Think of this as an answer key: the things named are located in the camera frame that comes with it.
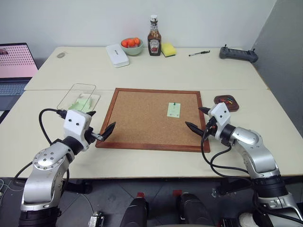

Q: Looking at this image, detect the black table leg bracket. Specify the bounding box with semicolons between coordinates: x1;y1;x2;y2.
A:
63;179;93;195
212;180;255;197

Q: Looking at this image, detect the clear plastic container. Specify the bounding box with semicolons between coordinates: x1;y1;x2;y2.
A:
56;83;101;112

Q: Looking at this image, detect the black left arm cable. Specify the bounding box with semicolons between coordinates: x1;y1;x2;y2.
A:
38;108;67;145

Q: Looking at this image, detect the green bowl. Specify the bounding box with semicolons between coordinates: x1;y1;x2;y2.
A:
120;38;144;56

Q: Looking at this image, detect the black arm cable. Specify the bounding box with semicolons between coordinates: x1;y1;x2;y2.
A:
38;108;67;145
200;127;255;189

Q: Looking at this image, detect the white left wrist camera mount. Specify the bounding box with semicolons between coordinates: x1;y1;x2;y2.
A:
63;109;92;152

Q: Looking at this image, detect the green paper note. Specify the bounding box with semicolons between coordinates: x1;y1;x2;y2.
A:
166;102;181;118

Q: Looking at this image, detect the ketchup bottle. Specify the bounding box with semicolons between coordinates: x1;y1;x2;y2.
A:
147;14;162;57

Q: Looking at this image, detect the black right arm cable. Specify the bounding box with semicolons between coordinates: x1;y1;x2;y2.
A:
200;127;255;189

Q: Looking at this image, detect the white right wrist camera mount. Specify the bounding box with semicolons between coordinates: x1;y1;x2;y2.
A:
209;103;232;139

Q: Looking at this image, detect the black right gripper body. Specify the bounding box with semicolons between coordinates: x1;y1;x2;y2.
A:
203;117;217;140

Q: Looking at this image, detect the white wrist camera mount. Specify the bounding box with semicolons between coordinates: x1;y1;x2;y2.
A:
63;109;92;152
209;103;232;139

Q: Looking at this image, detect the white rectangular box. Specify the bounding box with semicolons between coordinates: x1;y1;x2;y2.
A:
106;44;131;69

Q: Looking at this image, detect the cork board with wooden frame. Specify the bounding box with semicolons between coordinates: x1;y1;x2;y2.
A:
95;87;211;153

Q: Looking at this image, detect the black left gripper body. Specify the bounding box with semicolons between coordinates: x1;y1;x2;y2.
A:
84;127;105;149

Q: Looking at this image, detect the grey remote controller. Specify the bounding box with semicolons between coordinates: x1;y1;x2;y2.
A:
219;44;259;63

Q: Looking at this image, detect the yellow sponge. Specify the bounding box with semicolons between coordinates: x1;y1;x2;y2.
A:
161;43;178;58

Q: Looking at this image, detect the green notes pile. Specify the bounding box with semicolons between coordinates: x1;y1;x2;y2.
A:
68;98;93;112

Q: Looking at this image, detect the round wooden dish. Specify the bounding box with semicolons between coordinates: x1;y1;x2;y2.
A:
214;95;240;113

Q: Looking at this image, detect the black pen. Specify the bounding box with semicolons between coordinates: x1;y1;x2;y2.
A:
188;50;211;57

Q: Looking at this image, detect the dark rounded shape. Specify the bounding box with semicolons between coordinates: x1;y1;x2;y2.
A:
120;196;149;227
177;192;215;227

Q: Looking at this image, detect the laptop with pink screen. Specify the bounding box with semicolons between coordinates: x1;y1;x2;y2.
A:
0;43;39;112

